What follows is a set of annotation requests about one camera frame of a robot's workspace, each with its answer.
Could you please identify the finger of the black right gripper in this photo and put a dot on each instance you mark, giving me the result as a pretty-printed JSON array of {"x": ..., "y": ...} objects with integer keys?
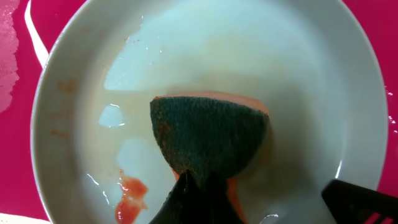
[{"x": 353, "y": 204}]

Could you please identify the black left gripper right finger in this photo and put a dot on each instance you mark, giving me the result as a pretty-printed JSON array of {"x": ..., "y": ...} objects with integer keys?
[{"x": 223, "y": 201}]

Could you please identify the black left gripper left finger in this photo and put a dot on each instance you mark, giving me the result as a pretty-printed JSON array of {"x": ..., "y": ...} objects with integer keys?
[{"x": 183, "y": 204}]

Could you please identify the green orange sponge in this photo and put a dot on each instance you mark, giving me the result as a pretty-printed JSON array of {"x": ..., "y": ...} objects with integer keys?
[{"x": 208, "y": 132}]

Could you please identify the white plate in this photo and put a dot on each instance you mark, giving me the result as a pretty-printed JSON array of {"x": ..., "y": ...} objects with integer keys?
[{"x": 309, "y": 62}]

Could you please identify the red plastic tray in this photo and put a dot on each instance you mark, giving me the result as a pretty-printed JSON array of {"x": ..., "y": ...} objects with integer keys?
[{"x": 30, "y": 28}]

